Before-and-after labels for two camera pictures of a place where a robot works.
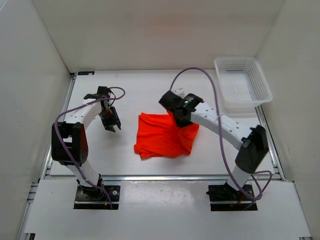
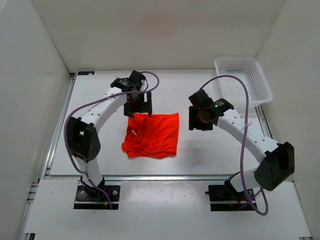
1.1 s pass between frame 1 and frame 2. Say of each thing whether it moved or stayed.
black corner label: stayed
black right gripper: moved
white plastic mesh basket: stayed
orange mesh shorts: moved
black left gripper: moved
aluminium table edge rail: stayed
